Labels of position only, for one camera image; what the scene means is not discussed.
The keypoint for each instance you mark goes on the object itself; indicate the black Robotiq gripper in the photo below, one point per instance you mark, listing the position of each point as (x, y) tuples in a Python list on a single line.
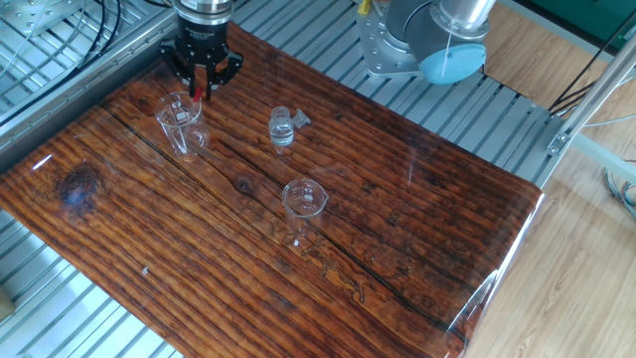
[(204, 37)]

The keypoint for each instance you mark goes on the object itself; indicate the glass dropper with red bulb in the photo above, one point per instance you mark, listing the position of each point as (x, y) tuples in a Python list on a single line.
[(197, 94)]

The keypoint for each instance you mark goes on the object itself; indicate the small glass bottle with liquid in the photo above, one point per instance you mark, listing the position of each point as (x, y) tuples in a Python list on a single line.
[(281, 130)]

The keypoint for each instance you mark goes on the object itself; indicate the upper glass conical flask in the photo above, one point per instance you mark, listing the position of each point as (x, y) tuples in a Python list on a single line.
[(196, 135)]

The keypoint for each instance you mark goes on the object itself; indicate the glass conical flask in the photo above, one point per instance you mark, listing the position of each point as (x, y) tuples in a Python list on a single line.
[(304, 199), (196, 135)]

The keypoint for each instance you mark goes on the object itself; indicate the clear glass bottle stopper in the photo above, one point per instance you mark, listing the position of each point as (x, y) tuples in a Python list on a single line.
[(300, 119)]

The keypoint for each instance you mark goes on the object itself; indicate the lower glass conical flask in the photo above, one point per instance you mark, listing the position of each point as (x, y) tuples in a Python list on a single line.
[(304, 199)]

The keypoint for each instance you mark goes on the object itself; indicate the small yellow tag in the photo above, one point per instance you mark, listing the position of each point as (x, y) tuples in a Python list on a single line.
[(364, 6)]

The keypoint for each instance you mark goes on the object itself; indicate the perforated metal plate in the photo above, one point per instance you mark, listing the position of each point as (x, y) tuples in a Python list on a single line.
[(30, 12)]

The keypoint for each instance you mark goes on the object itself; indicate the glossy wood-grain table mat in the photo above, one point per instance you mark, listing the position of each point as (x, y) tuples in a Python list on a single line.
[(348, 248)]

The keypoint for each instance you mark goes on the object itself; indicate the white zip tie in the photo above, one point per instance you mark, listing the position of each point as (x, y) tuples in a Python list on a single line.
[(448, 50)]

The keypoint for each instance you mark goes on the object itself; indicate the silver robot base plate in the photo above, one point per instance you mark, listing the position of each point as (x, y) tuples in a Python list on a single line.
[(382, 54)]

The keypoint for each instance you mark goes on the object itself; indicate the aluminium frame post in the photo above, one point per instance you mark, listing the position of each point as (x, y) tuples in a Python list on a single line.
[(591, 94)]

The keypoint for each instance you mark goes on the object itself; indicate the grey horizontal frame bar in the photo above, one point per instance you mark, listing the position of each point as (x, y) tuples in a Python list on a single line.
[(606, 156)]

